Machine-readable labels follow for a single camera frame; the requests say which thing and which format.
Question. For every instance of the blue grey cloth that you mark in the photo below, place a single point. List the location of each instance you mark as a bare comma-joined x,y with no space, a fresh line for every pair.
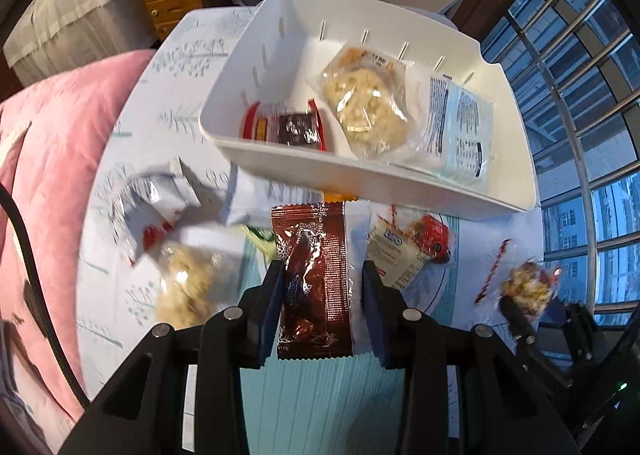
20,385

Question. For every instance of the crumpled white red packet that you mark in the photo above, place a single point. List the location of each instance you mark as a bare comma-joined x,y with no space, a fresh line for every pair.
145,205

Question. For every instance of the pink blanket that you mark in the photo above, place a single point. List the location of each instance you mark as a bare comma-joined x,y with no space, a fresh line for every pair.
60,135

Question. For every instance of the white plastic bin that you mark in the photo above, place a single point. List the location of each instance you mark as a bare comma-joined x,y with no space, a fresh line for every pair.
280,60

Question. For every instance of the white tree-print tablecloth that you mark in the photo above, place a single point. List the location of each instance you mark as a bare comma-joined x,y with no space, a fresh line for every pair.
125,315

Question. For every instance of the clear orange-topped cookie packet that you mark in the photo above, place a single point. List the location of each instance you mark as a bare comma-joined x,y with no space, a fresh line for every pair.
367,110

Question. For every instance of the white lace furniture cover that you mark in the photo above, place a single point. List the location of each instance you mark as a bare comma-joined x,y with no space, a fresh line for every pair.
65,20

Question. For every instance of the red white striped wrapper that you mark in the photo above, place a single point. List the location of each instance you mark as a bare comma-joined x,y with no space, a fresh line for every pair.
492,272

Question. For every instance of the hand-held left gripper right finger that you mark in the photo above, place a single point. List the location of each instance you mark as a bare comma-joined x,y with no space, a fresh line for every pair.
374,316

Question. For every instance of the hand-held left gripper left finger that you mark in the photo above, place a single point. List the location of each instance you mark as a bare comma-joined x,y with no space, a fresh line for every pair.
272,307

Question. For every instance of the pale blue white packet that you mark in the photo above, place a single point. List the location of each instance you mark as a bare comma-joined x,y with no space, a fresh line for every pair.
460,135

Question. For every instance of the small red snack packet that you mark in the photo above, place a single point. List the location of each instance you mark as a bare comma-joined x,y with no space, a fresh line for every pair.
432,235

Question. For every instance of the teal striped cloth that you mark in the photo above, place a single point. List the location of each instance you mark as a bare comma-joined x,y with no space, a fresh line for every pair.
325,410

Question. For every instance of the plain white snack packet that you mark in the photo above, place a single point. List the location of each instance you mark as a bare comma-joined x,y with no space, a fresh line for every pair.
260,197

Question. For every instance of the red clear dried-fruit packet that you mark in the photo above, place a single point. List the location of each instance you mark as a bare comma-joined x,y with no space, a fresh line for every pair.
300,127

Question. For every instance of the clear popcorn snack packet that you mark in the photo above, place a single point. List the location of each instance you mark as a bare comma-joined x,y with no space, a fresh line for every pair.
185,285

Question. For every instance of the brown foil snack packet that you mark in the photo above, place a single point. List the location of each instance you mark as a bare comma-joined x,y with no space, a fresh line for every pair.
315,260

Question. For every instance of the clear colourful snack packet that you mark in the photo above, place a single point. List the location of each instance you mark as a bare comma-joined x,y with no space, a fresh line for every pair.
527,285

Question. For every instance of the green label snack packet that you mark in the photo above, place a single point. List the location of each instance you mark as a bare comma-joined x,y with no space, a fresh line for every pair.
262,237

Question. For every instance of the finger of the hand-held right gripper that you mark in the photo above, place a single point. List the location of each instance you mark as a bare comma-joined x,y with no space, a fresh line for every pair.
580,330
515,317

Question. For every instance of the metal window grille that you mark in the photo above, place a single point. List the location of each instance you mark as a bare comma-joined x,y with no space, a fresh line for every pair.
575,85

